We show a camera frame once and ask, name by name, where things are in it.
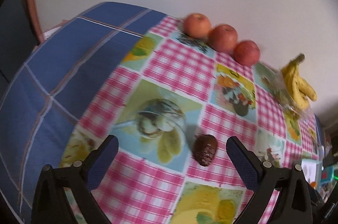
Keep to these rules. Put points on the red apple nearest bananas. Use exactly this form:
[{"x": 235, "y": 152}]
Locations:
[{"x": 247, "y": 53}]

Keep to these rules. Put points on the pink checkered fruit tablecloth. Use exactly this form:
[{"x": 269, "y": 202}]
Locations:
[{"x": 168, "y": 90}]

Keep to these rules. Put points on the upper yellow banana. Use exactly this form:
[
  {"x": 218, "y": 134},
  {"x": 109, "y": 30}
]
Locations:
[{"x": 303, "y": 85}]

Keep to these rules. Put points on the clear plastic fruit container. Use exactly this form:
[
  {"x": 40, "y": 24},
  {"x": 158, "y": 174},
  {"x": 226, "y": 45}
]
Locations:
[{"x": 283, "y": 98}]

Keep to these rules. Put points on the blue plaid bedsheet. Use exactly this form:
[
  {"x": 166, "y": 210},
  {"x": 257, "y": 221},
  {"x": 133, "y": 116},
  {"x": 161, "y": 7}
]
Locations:
[{"x": 53, "y": 88}]

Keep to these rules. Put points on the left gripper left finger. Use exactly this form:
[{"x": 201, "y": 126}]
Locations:
[{"x": 50, "y": 204}]

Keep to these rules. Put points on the large dark brown date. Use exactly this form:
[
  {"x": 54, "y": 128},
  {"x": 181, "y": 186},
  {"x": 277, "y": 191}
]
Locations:
[{"x": 204, "y": 149}]

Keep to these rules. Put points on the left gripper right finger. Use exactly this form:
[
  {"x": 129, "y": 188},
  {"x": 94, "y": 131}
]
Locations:
[{"x": 293, "y": 204}]

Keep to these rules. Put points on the white tray with teal rim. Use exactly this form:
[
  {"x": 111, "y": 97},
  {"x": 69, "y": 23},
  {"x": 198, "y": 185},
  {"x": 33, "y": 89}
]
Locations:
[{"x": 312, "y": 170}]

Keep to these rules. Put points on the far orange-red apple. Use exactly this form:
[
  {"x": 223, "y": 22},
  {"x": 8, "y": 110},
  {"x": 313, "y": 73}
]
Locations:
[{"x": 197, "y": 25}]

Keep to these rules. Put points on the middle red apple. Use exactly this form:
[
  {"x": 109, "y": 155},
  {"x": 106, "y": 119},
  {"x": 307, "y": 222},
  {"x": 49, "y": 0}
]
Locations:
[{"x": 223, "y": 38}]

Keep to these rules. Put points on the teal toy box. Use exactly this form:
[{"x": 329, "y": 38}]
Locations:
[{"x": 327, "y": 175}]

